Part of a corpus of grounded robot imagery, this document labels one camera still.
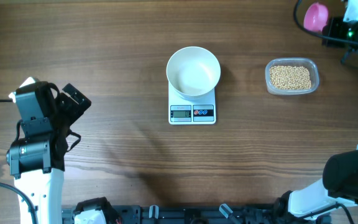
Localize pink measuring scoop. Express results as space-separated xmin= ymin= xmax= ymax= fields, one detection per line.
xmin=303 ymin=2 xmax=329 ymax=32

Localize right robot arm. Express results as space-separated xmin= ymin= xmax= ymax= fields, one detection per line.
xmin=275 ymin=0 xmax=358 ymax=222

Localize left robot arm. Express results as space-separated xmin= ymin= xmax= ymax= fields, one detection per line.
xmin=6 ymin=78 xmax=91 ymax=223

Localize white digital kitchen scale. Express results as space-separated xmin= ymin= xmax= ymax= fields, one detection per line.
xmin=168 ymin=84 xmax=217 ymax=125

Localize white bowl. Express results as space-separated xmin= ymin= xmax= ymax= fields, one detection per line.
xmin=166 ymin=46 xmax=221 ymax=99

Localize soybeans pile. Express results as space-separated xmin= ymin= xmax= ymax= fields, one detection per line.
xmin=269 ymin=65 xmax=311 ymax=90

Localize clear plastic container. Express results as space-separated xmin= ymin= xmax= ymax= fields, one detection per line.
xmin=265 ymin=58 xmax=319 ymax=95

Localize left black cable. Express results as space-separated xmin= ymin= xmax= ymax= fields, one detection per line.
xmin=0 ymin=98 xmax=39 ymax=224

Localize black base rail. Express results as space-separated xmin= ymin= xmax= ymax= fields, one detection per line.
xmin=62 ymin=197 xmax=332 ymax=224

